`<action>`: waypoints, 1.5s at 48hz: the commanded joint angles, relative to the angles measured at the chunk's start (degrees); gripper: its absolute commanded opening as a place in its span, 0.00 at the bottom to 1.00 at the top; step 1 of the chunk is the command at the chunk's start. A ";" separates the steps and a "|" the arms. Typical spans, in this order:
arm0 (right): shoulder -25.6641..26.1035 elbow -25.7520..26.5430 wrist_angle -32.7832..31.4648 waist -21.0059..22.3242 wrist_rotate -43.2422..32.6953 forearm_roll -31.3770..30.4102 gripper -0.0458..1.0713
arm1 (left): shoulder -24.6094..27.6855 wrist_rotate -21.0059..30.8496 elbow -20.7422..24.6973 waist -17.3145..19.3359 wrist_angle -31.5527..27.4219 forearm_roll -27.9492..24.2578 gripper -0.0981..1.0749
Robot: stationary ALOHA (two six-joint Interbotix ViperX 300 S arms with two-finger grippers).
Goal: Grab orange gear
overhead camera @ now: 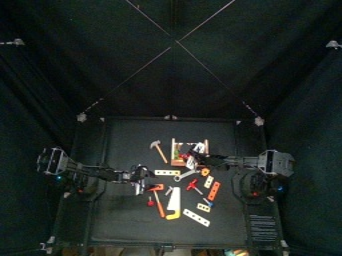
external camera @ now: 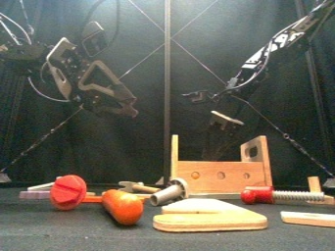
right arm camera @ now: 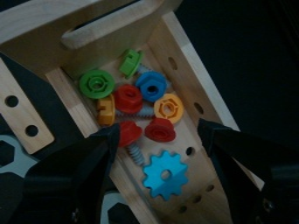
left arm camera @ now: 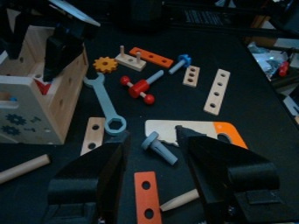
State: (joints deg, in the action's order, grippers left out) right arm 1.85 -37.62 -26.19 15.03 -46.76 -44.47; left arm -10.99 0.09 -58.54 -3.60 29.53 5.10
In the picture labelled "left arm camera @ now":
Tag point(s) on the short wooden three-hole strip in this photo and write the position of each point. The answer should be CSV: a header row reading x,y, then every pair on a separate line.
x,y
191,76

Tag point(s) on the black vented box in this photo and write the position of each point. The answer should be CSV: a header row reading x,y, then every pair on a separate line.
x,y
203,17

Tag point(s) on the grey bolt with blue head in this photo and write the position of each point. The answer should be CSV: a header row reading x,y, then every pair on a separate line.
x,y
183,59

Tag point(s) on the orange toy gear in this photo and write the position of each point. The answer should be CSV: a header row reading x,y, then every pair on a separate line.
x,y
104,65

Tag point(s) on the red background object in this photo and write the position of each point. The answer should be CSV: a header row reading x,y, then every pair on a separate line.
x,y
283,68

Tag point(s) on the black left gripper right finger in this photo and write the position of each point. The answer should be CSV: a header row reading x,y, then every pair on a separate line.
x,y
225,175

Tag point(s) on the grey toy bolt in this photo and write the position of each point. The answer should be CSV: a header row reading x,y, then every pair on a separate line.
x,y
163,151

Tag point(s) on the wooden block with two pegs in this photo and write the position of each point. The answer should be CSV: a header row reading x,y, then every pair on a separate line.
x,y
129,61

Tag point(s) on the orange three-hole strip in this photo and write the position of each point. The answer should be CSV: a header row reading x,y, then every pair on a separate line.
x,y
151,57

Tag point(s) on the wooden two-hole strip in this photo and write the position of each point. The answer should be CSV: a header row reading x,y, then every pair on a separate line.
x,y
93,135

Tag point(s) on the long wooden four-hole strip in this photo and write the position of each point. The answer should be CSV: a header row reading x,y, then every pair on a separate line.
x,y
216,92

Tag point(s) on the wooden toy toolbox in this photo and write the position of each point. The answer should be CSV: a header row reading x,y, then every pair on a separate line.
x,y
27,116

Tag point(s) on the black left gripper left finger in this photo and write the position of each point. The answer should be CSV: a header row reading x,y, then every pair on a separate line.
x,y
89,180

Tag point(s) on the red toy piece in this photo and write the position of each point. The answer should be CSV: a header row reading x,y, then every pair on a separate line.
x,y
43,87

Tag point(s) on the clear plastic clutter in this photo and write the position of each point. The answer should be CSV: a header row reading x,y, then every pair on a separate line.
x,y
264,58

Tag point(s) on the thin wooden dowel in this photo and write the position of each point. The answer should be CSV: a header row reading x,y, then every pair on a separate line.
x,y
179,200

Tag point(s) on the orange two-hole strip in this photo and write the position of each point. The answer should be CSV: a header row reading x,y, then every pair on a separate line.
x,y
147,198

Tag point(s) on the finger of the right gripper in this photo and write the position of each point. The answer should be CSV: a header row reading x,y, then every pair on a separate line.
x,y
13,32
61,55

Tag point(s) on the grey-blue toy wrench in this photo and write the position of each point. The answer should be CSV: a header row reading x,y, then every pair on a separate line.
x,y
104,102

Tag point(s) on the thick wooden dowel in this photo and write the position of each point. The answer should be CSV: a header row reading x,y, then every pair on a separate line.
x,y
23,168

